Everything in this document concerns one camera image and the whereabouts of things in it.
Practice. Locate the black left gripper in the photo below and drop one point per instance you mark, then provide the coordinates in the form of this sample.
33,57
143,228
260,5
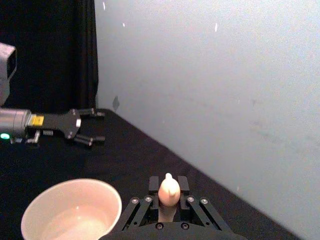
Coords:
57,123

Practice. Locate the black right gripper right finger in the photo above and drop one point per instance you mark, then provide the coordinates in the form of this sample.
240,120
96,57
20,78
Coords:
200,211

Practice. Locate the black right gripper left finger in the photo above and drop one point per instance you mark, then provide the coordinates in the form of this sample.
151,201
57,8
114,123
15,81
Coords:
140,210

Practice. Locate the black table cloth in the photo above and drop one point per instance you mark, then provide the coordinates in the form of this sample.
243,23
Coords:
125,155

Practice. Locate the white round bowl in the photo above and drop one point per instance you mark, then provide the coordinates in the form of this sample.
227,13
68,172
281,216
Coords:
65,215

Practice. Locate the black curtain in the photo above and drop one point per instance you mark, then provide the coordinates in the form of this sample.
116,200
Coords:
50,50

